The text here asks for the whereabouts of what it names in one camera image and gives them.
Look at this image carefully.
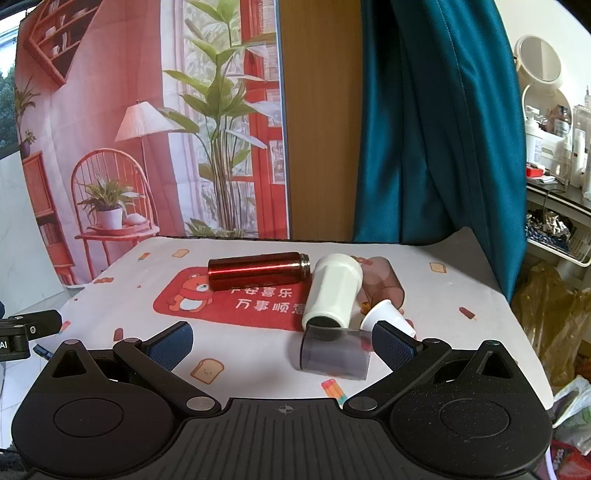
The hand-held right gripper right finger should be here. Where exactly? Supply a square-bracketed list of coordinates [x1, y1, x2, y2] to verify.
[342, 320, 525, 414]

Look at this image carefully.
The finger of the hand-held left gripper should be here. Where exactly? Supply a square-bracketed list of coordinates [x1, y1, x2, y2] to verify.
[0, 309, 64, 340]

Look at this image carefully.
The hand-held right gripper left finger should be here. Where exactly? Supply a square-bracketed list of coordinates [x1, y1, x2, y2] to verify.
[47, 321, 223, 415]

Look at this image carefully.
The translucent grey cup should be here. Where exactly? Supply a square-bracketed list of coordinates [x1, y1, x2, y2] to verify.
[297, 323, 373, 380]

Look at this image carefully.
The small white cup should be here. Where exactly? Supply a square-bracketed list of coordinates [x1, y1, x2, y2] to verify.
[359, 298, 417, 341]

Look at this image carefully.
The translucent brown cup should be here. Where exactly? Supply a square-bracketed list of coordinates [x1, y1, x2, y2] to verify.
[361, 256, 407, 308]

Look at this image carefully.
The white tall cup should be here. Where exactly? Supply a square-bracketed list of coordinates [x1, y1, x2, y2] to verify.
[302, 253, 364, 331]

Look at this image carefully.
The red metal thermos bottle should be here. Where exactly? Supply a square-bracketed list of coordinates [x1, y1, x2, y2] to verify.
[207, 251, 311, 292]

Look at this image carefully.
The yellow plastic bag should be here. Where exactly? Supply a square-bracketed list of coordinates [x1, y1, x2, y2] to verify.
[510, 260, 591, 389]

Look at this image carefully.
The white plastic bag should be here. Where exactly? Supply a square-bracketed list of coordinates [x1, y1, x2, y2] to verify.
[551, 375, 591, 445]

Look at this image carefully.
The red plastic bag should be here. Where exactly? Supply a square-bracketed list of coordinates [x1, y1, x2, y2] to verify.
[547, 438, 591, 480]

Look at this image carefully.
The teal curtain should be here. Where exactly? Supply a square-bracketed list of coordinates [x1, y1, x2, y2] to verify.
[353, 0, 530, 304]

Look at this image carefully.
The white storage rack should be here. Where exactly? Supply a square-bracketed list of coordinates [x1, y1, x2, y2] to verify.
[525, 175, 591, 267]

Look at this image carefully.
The wooden cabinet panel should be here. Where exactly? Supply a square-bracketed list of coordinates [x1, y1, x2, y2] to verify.
[276, 0, 366, 243]

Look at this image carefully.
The white pump bottle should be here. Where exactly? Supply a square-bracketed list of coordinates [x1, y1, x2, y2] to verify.
[525, 106, 546, 163]

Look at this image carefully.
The white slim bottle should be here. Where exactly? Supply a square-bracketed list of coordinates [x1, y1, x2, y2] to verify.
[573, 105, 588, 174]

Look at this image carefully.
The round white mirror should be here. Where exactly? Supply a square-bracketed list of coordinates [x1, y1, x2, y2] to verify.
[513, 34, 565, 89]

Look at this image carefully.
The printed wall tapestry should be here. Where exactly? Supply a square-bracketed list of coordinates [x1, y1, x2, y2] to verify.
[13, 0, 293, 288]

